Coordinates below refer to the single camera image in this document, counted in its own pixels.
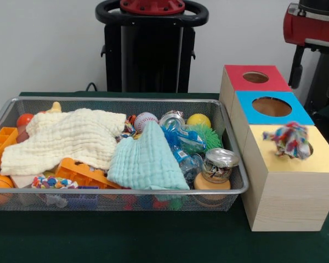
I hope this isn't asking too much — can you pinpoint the orange plastic grid tray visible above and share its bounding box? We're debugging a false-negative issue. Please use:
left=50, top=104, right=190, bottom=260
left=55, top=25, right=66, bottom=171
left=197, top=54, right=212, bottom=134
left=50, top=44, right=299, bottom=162
left=0, top=127, right=19, bottom=176

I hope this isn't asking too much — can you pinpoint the yellow ball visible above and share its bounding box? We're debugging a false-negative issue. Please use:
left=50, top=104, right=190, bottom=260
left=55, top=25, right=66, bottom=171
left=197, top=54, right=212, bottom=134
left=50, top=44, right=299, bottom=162
left=186, top=113, right=212, bottom=129

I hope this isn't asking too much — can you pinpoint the dark green table cloth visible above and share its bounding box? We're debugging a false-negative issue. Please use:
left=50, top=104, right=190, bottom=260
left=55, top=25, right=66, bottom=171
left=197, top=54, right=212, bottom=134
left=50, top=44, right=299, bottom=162
left=0, top=92, right=329, bottom=263

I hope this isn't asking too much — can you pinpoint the orange plastic toy block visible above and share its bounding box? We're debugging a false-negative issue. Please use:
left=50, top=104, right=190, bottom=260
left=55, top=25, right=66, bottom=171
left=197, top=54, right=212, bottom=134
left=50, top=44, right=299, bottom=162
left=54, top=157, right=122, bottom=190

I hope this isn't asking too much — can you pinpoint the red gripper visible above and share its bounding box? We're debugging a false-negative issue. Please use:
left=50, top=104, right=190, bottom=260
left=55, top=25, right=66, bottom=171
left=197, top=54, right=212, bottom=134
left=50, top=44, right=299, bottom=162
left=282, top=10, right=329, bottom=99

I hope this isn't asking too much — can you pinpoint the mint green muslin cloth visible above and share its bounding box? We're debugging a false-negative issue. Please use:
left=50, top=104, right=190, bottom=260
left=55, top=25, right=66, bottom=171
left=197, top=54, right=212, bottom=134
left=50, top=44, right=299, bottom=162
left=106, top=121, right=191, bottom=191

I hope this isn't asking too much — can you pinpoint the white baseball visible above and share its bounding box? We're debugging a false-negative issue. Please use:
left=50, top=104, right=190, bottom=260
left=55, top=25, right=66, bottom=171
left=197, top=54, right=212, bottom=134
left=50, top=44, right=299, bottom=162
left=133, top=112, right=159, bottom=134

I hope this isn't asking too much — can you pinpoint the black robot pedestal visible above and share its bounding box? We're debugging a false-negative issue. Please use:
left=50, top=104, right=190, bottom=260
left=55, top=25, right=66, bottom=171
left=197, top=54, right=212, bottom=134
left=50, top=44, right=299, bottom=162
left=95, top=0, right=209, bottom=93

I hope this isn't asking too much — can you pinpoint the crushed drink can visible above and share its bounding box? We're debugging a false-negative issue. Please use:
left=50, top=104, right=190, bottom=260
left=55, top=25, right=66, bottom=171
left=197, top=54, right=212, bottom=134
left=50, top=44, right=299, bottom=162
left=202, top=148, right=240, bottom=184

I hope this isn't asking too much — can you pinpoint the wooden three-hole box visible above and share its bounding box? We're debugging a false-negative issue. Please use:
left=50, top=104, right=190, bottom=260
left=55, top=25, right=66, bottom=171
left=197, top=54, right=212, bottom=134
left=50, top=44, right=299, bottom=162
left=218, top=65, right=329, bottom=232

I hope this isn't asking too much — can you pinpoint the silver mesh bin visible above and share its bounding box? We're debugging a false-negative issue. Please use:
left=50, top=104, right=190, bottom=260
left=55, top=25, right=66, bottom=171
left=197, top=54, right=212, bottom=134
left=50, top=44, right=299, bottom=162
left=0, top=96, right=249, bottom=212

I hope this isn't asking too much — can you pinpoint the green spiky ball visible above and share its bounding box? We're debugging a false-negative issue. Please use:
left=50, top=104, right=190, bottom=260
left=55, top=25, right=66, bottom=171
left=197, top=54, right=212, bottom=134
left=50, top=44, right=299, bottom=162
left=185, top=123, right=223, bottom=152

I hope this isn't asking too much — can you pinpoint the cream muslin cloth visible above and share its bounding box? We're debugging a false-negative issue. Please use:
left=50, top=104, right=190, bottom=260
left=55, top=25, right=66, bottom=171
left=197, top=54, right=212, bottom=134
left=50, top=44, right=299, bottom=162
left=0, top=108, right=127, bottom=176

